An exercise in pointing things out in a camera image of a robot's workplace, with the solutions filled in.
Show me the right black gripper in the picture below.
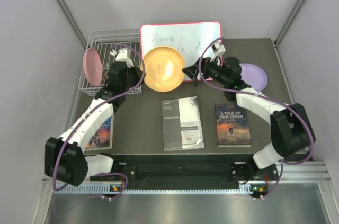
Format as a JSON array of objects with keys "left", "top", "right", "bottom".
[{"left": 182, "top": 55, "right": 229, "bottom": 87}]

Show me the yellow plate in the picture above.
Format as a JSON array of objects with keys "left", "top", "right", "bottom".
[{"left": 141, "top": 46, "right": 185, "bottom": 92}]

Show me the purple plate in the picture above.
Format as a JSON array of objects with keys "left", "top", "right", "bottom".
[{"left": 240, "top": 63, "right": 268, "bottom": 92}]

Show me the Tale of Two Cities book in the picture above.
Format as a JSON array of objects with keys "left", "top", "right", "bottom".
[{"left": 215, "top": 103, "right": 252, "bottom": 147}]

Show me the blue sunset cover book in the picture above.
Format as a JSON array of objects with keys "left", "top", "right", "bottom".
[{"left": 85, "top": 117, "right": 113, "bottom": 151}]

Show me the grey slotted cable duct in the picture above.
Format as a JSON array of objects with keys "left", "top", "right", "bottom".
[{"left": 58, "top": 183, "right": 264, "bottom": 194}]

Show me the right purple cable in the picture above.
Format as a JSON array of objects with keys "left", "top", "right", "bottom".
[{"left": 198, "top": 37, "right": 316, "bottom": 200}]

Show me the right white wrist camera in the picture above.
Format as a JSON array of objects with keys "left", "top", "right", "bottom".
[{"left": 211, "top": 42, "right": 226, "bottom": 61}]

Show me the pink plate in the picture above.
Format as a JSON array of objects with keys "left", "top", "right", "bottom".
[{"left": 82, "top": 48, "right": 103, "bottom": 87}]

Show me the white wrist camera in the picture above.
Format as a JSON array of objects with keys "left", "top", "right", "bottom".
[
  {"left": 110, "top": 48, "right": 134, "bottom": 68},
  {"left": 211, "top": 42, "right": 226, "bottom": 61}
]

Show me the purple cable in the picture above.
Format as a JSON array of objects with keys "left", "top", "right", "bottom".
[
  {"left": 198, "top": 37, "right": 316, "bottom": 200},
  {"left": 52, "top": 43, "right": 146, "bottom": 200}
]

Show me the red framed whiteboard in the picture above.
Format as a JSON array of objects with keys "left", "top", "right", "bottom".
[{"left": 140, "top": 21, "right": 222, "bottom": 66}]

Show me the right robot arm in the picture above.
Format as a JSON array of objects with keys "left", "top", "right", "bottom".
[{"left": 182, "top": 57, "right": 315, "bottom": 180}]

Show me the black white setup guide booklet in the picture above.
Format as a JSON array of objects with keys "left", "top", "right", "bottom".
[{"left": 162, "top": 96, "right": 204, "bottom": 151}]

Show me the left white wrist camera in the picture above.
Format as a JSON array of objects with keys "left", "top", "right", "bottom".
[{"left": 110, "top": 48, "right": 134, "bottom": 68}]

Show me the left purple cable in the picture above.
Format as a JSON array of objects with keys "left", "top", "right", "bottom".
[{"left": 52, "top": 43, "right": 146, "bottom": 200}]

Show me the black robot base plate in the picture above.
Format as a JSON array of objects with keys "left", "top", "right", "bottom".
[{"left": 90, "top": 154, "right": 280, "bottom": 189}]

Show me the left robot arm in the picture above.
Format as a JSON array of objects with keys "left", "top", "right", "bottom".
[{"left": 44, "top": 61, "right": 146, "bottom": 186}]

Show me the white wire dish rack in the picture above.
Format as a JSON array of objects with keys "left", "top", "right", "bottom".
[{"left": 78, "top": 28, "right": 141, "bottom": 97}]

